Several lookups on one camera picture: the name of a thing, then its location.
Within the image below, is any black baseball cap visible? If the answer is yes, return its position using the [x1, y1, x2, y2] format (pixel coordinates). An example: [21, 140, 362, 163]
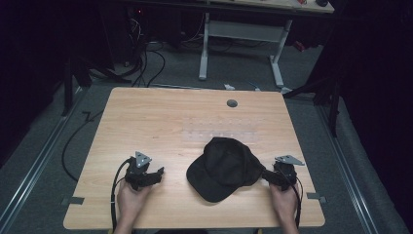
[185, 136, 267, 204]

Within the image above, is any white-legged background desk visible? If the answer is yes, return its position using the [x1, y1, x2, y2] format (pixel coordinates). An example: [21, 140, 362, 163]
[123, 0, 335, 89]

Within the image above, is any bundle of black cables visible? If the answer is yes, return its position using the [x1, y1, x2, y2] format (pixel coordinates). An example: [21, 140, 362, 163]
[87, 16, 167, 88]

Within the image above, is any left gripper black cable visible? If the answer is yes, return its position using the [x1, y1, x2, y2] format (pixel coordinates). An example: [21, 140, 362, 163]
[110, 157, 134, 232]

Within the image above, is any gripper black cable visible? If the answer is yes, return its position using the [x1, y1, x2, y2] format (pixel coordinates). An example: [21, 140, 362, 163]
[110, 157, 134, 232]
[281, 169, 304, 228]

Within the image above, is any grey tape strip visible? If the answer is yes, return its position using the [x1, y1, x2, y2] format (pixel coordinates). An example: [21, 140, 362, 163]
[60, 196, 86, 207]
[306, 192, 327, 205]

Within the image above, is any black floor cable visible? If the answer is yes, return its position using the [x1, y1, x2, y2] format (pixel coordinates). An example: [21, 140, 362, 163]
[61, 109, 105, 183]

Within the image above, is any black tripod stand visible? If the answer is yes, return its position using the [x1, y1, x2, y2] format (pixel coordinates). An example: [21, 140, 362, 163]
[282, 72, 342, 137]

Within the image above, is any person's left hand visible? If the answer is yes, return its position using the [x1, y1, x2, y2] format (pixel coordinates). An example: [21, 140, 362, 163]
[116, 178, 153, 227]

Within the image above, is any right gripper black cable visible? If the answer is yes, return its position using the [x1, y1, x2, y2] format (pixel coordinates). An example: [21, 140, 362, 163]
[281, 169, 304, 228]

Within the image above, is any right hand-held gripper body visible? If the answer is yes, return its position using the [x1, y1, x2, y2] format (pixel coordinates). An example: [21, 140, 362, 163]
[272, 154, 306, 192]

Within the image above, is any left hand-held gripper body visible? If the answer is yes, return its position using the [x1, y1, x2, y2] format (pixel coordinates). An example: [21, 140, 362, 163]
[124, 150, 154, 192]

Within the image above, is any person's right hand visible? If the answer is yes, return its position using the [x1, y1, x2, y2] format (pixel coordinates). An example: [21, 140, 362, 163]
[269, 182, 300, 228]

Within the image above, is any metal floor rail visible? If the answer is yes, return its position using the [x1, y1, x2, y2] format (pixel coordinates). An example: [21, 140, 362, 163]
[316, 105, 379, 234]
[0, 86, 89, 228]

